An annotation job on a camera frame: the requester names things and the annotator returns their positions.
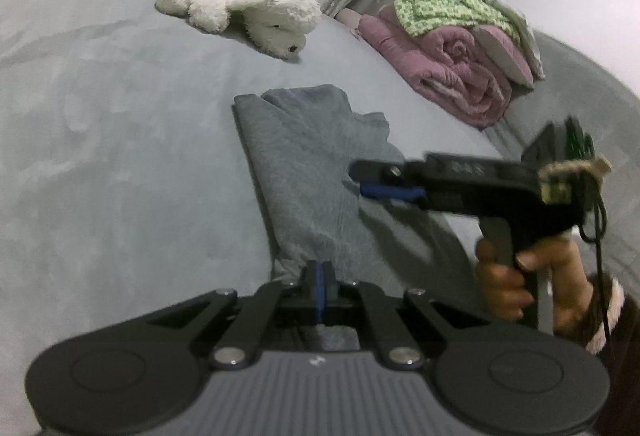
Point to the person's right hand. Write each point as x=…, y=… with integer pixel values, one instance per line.
x=570, y=286

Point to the green patterned blanket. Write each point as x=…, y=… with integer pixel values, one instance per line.
x=440, y=1

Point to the pink folded quilt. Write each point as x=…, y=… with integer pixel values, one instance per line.
x=450, y=66

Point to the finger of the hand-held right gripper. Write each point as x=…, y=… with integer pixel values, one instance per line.
x=380, y=171
x=390, y=192

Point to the white plush dog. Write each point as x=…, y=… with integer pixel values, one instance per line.
x=235, y=1

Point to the grey quilted headboard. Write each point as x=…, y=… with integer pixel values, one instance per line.
x=585, y=106

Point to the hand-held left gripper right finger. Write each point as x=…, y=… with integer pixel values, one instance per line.
x=327, y=288

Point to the person's right forearm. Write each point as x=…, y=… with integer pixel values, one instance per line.
x=627, y=366

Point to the grey t-shirt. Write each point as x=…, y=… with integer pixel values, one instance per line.
x=310, y=166

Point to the pink pillow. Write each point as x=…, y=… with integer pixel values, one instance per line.
x=505, y=56

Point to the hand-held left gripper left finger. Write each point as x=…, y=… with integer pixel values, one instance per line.
x=314, y=288

